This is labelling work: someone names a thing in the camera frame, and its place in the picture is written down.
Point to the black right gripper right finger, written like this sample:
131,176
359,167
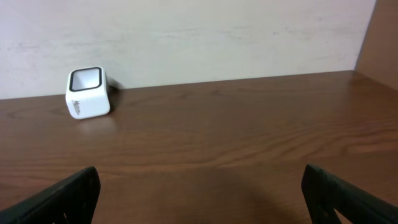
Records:
326,195

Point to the white barcode scanner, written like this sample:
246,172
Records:
87,93

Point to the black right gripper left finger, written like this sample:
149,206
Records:
72,200

